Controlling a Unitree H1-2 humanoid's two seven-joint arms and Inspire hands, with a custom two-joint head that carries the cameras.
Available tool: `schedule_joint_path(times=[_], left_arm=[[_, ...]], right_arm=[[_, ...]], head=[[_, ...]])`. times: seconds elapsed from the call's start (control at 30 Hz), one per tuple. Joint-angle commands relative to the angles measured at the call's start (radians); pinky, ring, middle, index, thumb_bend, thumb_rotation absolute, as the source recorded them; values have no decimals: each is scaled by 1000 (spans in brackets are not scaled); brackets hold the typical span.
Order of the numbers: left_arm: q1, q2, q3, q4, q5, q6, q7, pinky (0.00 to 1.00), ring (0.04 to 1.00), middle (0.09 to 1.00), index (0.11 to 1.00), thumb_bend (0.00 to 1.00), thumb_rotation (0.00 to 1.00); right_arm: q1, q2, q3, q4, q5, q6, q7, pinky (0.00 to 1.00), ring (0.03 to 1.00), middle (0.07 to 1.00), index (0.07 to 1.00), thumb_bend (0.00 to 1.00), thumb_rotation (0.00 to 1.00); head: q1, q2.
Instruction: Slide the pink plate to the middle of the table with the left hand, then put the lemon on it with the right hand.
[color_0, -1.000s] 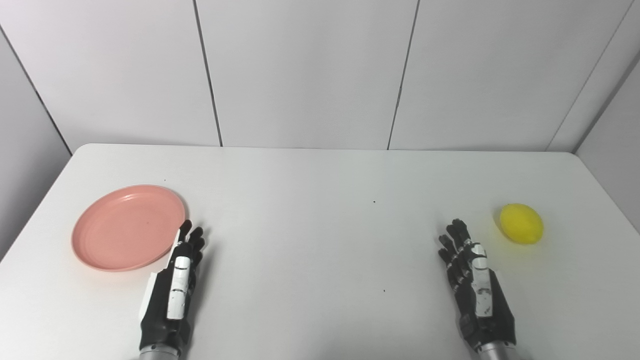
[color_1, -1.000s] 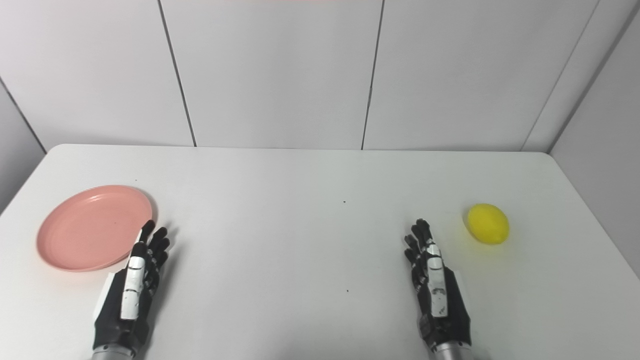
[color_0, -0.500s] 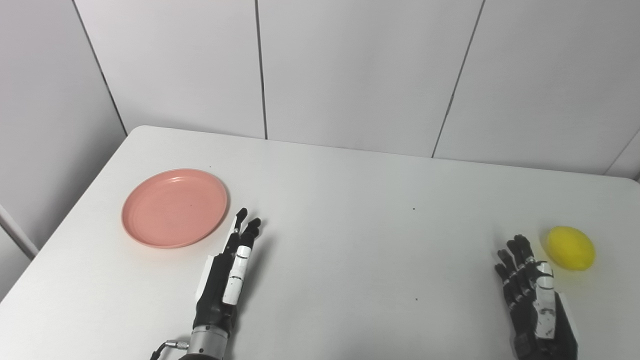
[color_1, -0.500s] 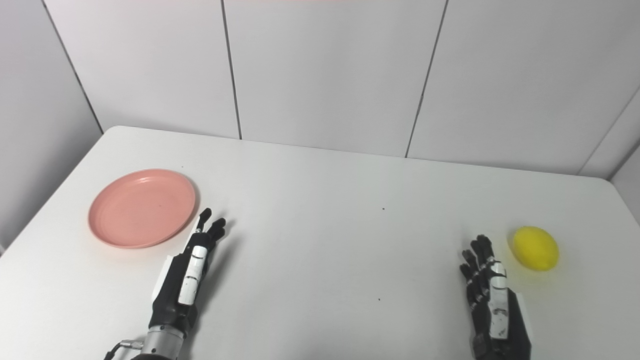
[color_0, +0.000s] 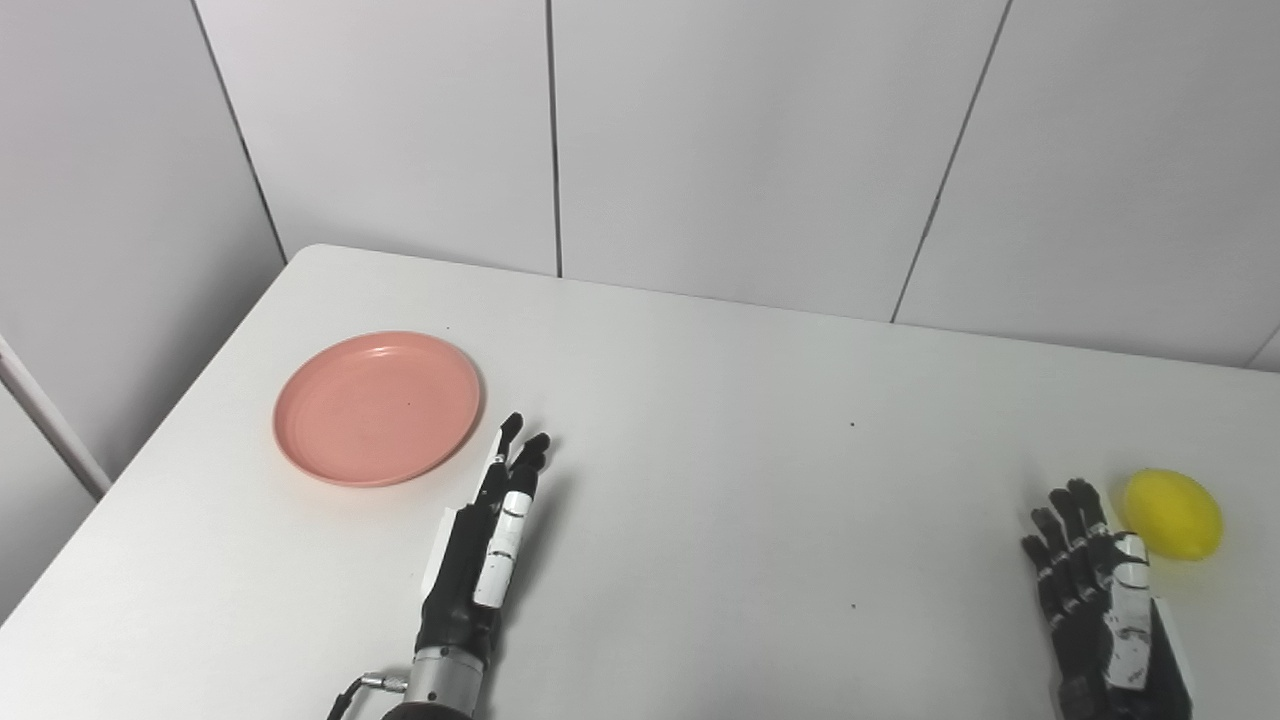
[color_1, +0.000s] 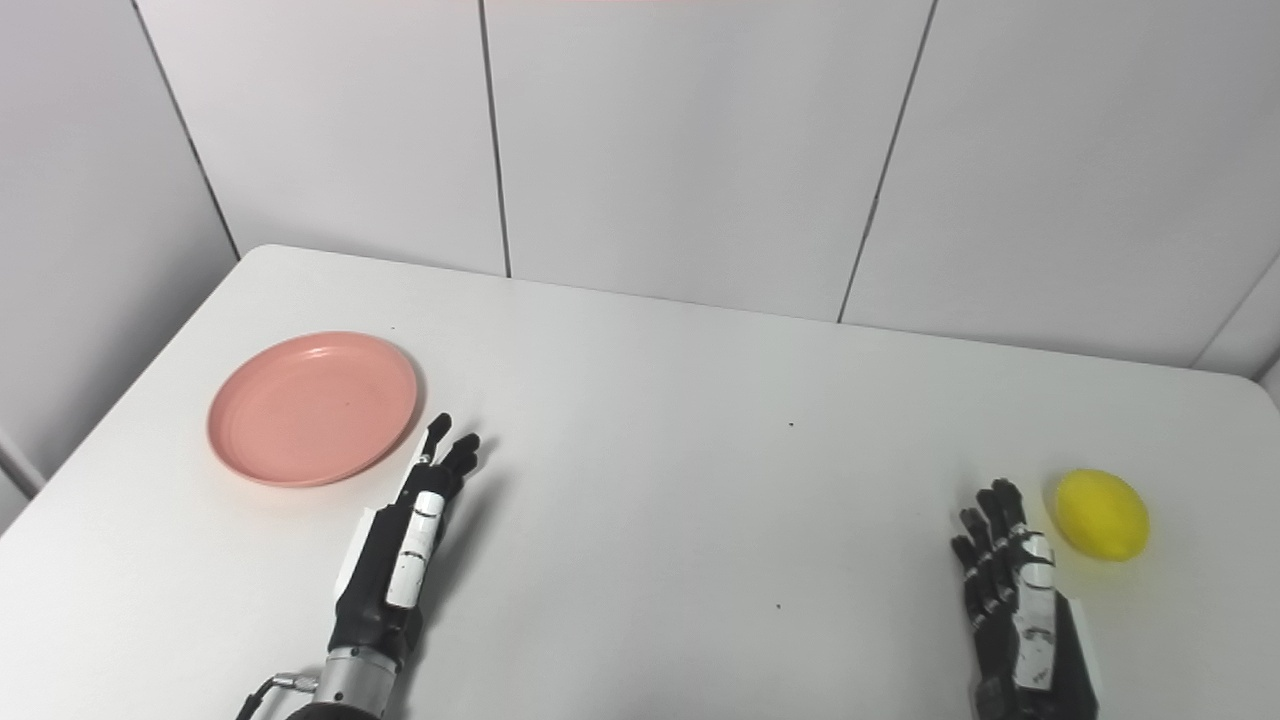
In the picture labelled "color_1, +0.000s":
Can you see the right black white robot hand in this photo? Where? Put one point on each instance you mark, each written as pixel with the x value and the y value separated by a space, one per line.
pixel 1030 630

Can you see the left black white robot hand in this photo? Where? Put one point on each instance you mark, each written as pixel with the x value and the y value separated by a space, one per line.
pixel 395 570

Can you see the pink round plate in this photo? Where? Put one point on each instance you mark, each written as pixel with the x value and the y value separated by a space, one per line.
pixel 312 410

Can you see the yellow lemon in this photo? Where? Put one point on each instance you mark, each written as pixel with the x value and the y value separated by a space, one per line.
pixel 1102 515

